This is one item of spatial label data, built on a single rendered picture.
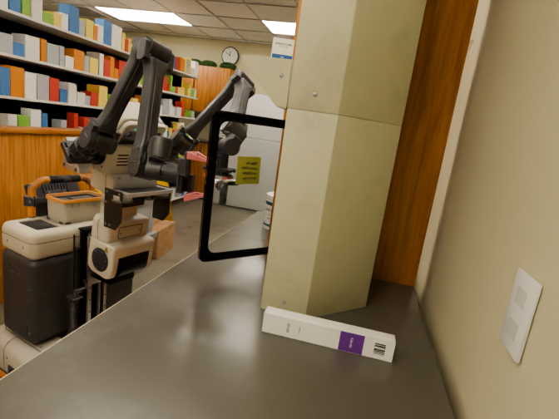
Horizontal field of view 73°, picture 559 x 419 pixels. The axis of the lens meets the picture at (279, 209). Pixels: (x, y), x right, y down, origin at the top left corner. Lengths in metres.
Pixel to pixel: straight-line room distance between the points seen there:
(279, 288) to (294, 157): 0.31
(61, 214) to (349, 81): 1.47
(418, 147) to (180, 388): 0.89
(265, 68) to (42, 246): 1.32
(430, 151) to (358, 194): 0.37
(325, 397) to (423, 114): 0.82
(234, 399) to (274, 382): 0.08
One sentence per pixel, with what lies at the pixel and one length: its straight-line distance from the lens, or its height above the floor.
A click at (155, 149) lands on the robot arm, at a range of 1.16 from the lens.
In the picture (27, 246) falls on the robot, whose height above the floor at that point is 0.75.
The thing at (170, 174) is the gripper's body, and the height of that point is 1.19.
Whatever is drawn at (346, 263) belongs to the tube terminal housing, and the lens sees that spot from 0.94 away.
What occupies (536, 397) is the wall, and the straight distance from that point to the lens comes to 0.60.
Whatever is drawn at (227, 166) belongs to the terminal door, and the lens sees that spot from 1.00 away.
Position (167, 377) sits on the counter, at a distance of 0.72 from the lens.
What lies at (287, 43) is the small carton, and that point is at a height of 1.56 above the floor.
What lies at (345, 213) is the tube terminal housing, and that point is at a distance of 0.89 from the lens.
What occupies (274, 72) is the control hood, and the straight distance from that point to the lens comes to 0.86.
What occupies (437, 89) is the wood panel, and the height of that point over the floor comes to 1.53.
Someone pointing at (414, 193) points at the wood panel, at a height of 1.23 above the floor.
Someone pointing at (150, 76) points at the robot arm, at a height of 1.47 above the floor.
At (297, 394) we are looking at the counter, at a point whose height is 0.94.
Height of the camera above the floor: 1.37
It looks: 12 degrees down
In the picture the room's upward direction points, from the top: 8 degrees clockwise
